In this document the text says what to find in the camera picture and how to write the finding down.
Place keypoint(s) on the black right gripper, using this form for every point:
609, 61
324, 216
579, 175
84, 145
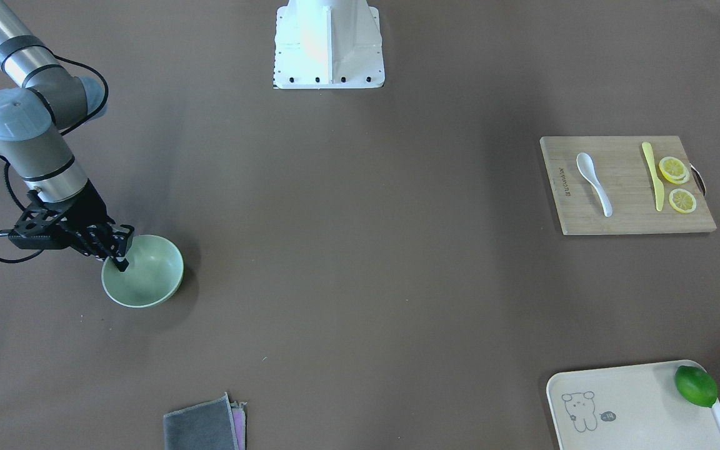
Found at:
89, 207

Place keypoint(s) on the green bowl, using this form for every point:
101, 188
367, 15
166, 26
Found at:
154, 273

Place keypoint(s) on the white ceramic spoon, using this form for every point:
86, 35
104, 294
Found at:
586, 167

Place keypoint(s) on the stacked lemon slices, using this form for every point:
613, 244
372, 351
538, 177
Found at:
674, 170

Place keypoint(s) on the lemon slice single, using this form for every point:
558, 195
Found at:
682, 201

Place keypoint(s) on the yellow plastic knife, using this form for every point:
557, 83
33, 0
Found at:
657, 184

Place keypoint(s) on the bamboo cutting board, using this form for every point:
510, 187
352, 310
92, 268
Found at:
621, 167

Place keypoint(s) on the grey folded cloth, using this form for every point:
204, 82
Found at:
218, 424

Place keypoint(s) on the green lime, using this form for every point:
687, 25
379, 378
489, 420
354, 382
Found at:
696, 386

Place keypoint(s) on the cream rabbit tray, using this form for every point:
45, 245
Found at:
629, 407

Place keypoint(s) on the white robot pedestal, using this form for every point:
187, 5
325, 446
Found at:
328, 45

